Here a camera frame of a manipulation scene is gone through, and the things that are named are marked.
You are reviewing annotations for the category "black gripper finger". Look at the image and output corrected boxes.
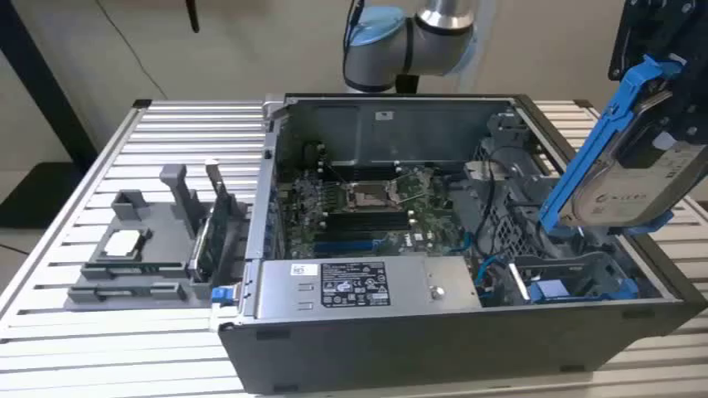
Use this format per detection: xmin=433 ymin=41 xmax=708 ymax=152
xmin=661 ymin=57 xmax=708 ymax=146

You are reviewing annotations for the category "hard disk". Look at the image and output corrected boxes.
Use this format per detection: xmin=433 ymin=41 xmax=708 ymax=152
xmin=539 ymin=53 xmax=708 ymax=240

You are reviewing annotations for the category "grey metal disk bay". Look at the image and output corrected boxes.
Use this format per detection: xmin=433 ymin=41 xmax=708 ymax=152
xmin=458 ymin=111 xmax=666 ymax=308

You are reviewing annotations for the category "blue disk carrier in bay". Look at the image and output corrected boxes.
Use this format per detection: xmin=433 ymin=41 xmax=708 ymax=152
xmin=529 ymin=278 xmax=641 ymax=306

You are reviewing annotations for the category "black RAM slot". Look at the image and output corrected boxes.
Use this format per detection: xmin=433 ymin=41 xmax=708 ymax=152
xmin=326 ymin=216 xmax=410 ymax=224
xmin=327 ymin=211 xmax=410 ymax=219
xmin=323 ymin=226 xmax=410 ymax=235
xmin=325 ymin=221 xmax=410 ymax=229

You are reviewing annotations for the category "black expansion slot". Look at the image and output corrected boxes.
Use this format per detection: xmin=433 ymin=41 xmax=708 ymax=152
xmin=315 ymin=232 xmax=390 ymax=242

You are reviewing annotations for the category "blue expansion slot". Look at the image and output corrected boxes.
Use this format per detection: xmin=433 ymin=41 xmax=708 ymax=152
xmin=314 ymin=241 xmax=387 ymax=250
xmin=313 ymin=248 xmax=381 ymax=257

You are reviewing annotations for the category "green motherboard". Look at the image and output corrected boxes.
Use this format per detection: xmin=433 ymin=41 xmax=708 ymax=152
xmin=277 ymin=165 xmax=478 ymax=260

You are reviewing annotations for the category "metal socket cover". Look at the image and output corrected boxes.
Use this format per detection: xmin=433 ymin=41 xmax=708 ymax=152
xmin=390 ymin=168 xmax=438 ymax=204

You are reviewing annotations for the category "CPU socket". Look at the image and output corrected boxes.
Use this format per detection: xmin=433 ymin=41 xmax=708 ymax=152
xmin=346 ymin=182 xmax=401 ymax=211

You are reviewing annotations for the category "silver power supply unit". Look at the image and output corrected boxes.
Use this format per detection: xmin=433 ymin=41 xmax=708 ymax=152
xmin=255 ymin=255 xmax=482 ymax=320

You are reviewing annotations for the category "black open PC case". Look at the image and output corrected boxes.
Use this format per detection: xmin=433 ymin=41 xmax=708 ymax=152
xmin=209 ymin=91 xmax=708 ymax=396

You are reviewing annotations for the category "graphics card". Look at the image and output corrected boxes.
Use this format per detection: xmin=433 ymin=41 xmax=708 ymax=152
xmin=187 ymin=159 xmax=241 ymax=288

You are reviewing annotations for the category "grey parts rack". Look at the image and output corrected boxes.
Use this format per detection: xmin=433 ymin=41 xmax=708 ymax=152
xmin=65 ymin=164 xmax=257 ymax=312

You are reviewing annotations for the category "silver CPU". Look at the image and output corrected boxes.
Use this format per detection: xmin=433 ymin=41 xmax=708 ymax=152
xmin=103 ymin=230 xmax=150 ymax=257

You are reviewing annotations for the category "black stand with base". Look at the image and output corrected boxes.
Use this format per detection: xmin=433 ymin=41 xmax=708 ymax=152
xmin=0 ymin=0 xmax=101 ymax=229

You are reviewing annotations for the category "long black wire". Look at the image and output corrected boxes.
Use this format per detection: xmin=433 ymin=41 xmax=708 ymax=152
xmin=474 ymin=145 xmax=550 ymax=250

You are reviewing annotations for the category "thin blue wire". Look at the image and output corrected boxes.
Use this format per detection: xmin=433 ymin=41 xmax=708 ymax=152
xmin=462 ymin=231 xmax=506 ymax=294

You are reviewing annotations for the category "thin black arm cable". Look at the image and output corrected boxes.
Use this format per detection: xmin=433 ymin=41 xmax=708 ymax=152
xmin=343 ymin=0 xmax=366 ymax=82

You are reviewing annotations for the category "thin wire locking lever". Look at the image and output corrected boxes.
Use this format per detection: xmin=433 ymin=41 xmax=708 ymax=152
xmin=325 ymin=163 xmax=351 ymax=187

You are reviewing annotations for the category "thin black wall cable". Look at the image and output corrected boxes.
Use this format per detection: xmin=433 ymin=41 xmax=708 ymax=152
xmin=97 ymin=0 xmax=169 ymax=100

